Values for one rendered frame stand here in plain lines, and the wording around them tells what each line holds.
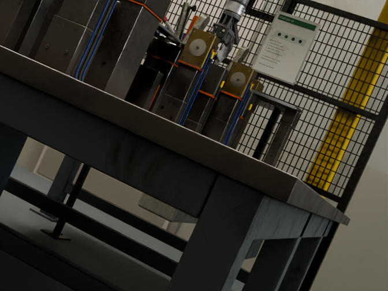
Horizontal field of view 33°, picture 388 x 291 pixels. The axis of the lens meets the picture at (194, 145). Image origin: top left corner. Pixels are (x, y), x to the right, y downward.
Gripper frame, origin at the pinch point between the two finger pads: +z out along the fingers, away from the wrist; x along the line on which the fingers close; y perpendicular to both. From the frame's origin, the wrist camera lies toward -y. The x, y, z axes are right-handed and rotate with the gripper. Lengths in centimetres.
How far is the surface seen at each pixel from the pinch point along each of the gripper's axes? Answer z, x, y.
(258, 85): -1.5, 12.0, -23.9
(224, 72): 4.5, 15.4, 21.4
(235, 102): 11.6, 18.8, 8.1
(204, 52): 3.6, 16.0, 43.5
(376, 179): 2, 41, -239
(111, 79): 25, 16, 87
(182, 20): -11.4, -19.3, 1.6
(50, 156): 88, -192, -205
